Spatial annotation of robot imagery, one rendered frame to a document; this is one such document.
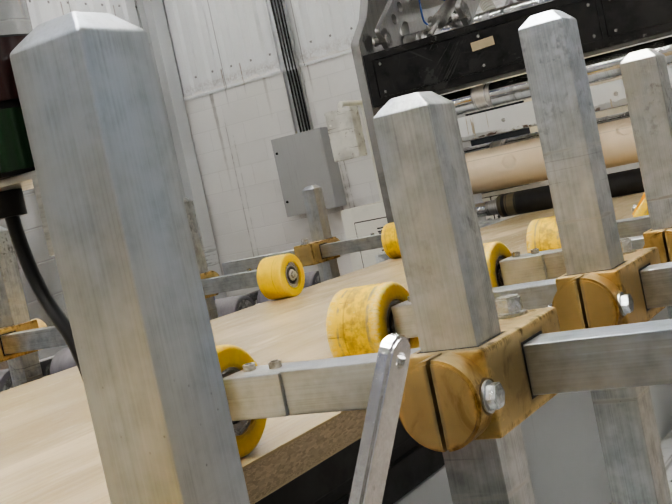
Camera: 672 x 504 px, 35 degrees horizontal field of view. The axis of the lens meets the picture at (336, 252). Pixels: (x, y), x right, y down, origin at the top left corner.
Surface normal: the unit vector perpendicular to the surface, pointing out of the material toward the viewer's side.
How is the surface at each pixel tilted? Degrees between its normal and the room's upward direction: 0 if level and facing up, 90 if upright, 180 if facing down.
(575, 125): 90
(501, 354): 90
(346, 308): 53
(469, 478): 90
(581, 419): 90
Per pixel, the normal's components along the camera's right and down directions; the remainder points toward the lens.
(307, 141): -0.51, 0.15
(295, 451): 0.84, -0.15
